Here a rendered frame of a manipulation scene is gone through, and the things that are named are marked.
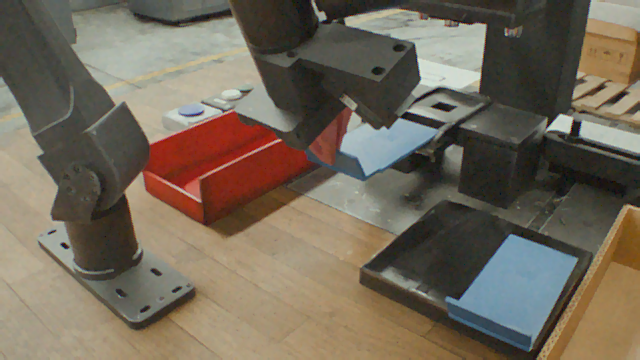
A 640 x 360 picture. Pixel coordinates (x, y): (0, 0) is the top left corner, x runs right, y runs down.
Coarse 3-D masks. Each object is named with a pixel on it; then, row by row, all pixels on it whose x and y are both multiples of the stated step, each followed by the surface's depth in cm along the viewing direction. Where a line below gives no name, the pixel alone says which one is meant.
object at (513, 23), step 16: (416, 0) 58; (432, 0) 57; (448, 0) 56; (464, 0) 54; (480, 0) 53; (496, 0) 52; (512, 0) 51; (528, 0) 53; (544, 0) 57; (432, 16) 61; (448, 16) 56; (464, 16) 55; (480, 16) 54; (496, 16) 53; (512, 16) 52; (528, 16) 55; (512, 32) 60
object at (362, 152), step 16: (368, 128) 59; (384, 128) 59; (400, 128) 59; (416, 128) 59; (352, 144) 55; (368, 144) 55; (384, 144) 55; (400, 144) 55; (320, 160) 52; (336, 160) 50; (352, 160) 48; (368, 160) 52; (384, 160) 52; (352, 176) 50; (368, 176) 50
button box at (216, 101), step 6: (252, 84) 90; (210, 96) 85; (216, 96) 85; (240, 96) 84; (204, 102) 83; (210, 102) 83; (216, 102) 83; (222, 102) 82; (228, 102) 82; (234, 102) 82; (216, 108) 82; (222, 108) 81; (228, 108) 80
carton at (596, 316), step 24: (624, 216) 47; (624, 240) 50; (600, 264) 42; (624, 264) 51; (600, 288) 48; (624, 288) 48; (576, 312) 38; (600, 312) 45; (624, 312) 45; (552, 336) 34; (576, 336) 42; (600, 336) 42; (624, 336) 42
